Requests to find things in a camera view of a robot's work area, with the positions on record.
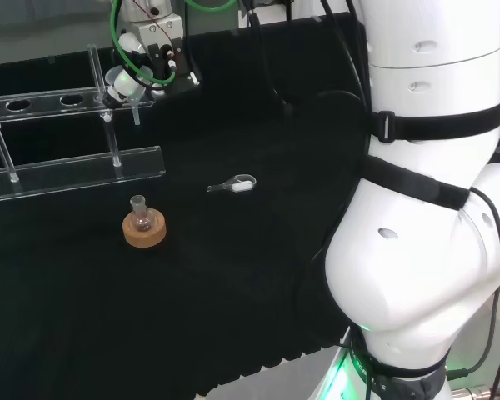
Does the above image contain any clear plastic funnel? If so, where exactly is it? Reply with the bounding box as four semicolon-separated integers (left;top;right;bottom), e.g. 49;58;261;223
105;66;154;127

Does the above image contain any clear glass weighing funnel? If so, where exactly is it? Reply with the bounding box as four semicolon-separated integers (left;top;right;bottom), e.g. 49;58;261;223
206;173;258;195

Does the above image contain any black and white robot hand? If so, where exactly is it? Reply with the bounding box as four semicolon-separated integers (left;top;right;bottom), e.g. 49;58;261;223
102;14;202;109

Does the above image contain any small round-bottom glass flask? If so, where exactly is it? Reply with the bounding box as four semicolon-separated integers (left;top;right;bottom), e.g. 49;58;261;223
129;194;156;233

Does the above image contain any clear acrylic funnel stand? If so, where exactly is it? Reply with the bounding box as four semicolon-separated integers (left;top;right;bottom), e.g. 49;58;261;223
0;43;167;205

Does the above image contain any green cable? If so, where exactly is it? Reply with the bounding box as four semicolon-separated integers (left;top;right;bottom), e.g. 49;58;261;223
184;0;239;12
109;0;178;88

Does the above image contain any cork ring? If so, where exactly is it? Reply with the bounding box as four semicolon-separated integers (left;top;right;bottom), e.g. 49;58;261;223
122;207;168;250

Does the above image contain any black bench cloth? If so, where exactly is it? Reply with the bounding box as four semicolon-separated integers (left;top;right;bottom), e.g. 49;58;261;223
0;11;376;400

